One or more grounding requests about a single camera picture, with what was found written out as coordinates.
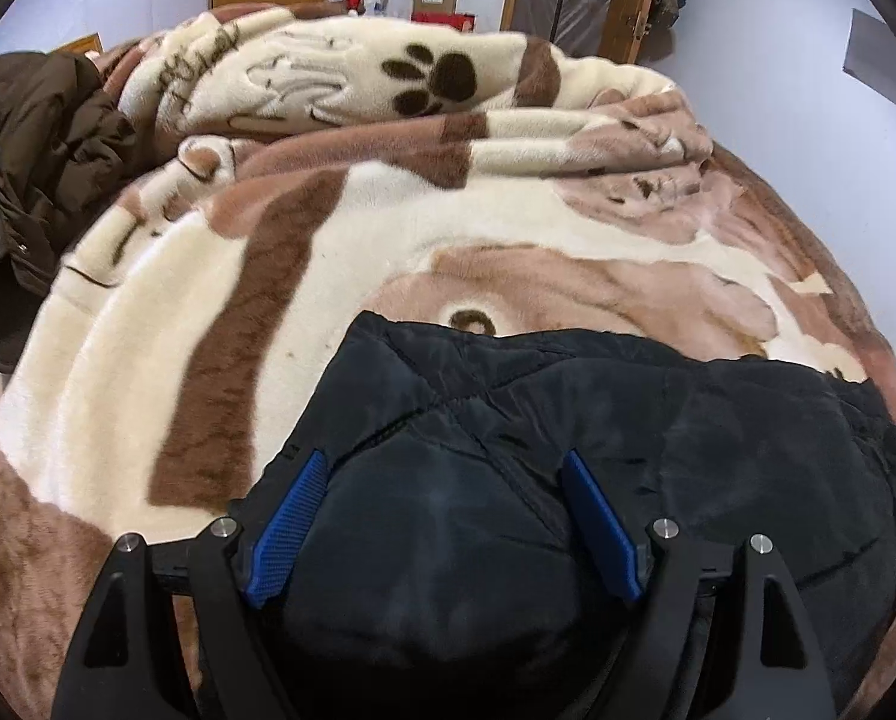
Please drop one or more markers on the wooden bedside cabinet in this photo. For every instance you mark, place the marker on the wooden bedside cabinet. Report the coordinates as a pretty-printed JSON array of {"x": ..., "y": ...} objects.
[{"x": 81, "y": 45}]

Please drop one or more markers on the wooden door frame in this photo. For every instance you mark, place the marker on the wooden door frame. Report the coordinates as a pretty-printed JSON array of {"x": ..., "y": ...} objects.
[{"x": 639, "y": 0}]

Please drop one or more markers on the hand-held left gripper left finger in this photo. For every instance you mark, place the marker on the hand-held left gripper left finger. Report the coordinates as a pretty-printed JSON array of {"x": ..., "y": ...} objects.
[{"x": 283, "y": 532}]

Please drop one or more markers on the red box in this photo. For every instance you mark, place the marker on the red box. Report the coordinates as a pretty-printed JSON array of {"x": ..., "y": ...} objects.
[{"x": 448, "y": 21}]

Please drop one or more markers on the dark hanging bag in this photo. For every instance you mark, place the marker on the dark hanging bag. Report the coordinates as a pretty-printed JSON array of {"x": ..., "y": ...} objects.
[{"x": 665, "y": 7}]

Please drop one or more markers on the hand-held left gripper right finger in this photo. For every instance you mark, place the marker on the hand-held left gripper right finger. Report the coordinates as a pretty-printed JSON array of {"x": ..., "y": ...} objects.
[{"x": 605, "y": 532}]

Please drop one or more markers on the grey wall panel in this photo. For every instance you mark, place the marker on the grey wall panel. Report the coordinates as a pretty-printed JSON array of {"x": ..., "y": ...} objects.
[{"x": 879, "y": 60}]

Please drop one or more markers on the brown padded jacket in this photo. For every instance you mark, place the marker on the brown padded jacket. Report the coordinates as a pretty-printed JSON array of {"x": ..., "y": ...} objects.
[{"x": 36, "y": 135}]

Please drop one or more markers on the black padded jacket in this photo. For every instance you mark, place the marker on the black padded jacket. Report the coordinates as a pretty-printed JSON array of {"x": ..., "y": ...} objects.
[{"x": 568, "y": 405}]

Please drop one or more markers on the brown cream paw print blanket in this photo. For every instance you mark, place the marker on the brown cream paw print blanket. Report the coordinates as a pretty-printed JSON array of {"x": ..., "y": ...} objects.
[{"x": 343, "y": 240}]

